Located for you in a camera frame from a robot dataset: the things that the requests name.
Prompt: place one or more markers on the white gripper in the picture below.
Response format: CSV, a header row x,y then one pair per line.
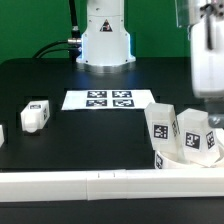
x,y
207,68

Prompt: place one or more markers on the white round stool seat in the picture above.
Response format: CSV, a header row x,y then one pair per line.
x,y
163,161

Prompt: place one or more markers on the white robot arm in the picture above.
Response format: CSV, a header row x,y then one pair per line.
x,y
106,46

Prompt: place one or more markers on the white marker sheet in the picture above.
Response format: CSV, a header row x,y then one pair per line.
x,y
107,99

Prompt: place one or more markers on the white left fence block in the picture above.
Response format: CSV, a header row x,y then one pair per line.
x,y
1,135

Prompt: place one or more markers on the white front fence rail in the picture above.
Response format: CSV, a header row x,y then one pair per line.
x,y
111,184

